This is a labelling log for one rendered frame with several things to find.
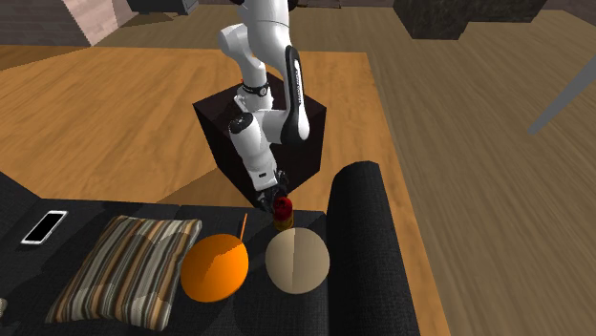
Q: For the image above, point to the dark cabinet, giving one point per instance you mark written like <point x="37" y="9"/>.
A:
<point x="447" y="16"/>

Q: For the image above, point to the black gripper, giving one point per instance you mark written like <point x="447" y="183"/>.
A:
<point x="270" y="190"/>

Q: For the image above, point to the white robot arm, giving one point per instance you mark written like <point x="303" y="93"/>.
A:
<point x="253" y="60"/>

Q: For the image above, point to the dark robot stand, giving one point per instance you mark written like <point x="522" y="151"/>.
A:
<point x="219" y="135"/>

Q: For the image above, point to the orange pencil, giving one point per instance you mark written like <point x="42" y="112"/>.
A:
<point x="243" y="227"/>

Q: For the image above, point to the red capped yellow bottle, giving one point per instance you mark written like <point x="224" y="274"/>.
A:
<point x="283" y="215"/>

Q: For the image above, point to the striped cushion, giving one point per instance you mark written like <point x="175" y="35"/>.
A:
<point x="123" y="272"/>

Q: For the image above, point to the beige round cushion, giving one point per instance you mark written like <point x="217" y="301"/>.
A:
<point x="297" y="261"/>

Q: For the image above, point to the orange round cushion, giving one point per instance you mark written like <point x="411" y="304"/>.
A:
<point x="214" y="268"/>

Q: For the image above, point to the black sofa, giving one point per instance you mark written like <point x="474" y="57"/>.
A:
<point x="358" y="242"/>

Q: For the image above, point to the white framed black phone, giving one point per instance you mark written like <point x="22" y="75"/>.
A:
<point x="44" y="227"/>

